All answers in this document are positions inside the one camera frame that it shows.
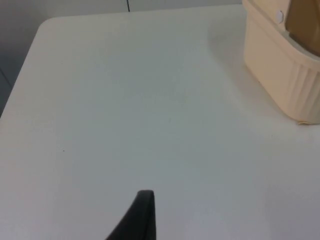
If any cream lid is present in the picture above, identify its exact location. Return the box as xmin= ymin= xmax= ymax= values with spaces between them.
xmin=284 ymin=0 xmax=320 ymax=58

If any cream box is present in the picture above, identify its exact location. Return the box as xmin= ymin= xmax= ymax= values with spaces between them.
xmin=241 ymin=0 xmax=320 ymax=126

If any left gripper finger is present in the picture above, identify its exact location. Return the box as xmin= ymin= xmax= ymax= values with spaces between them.
xmin=104 ymin=189 xmax=157 ymax=240

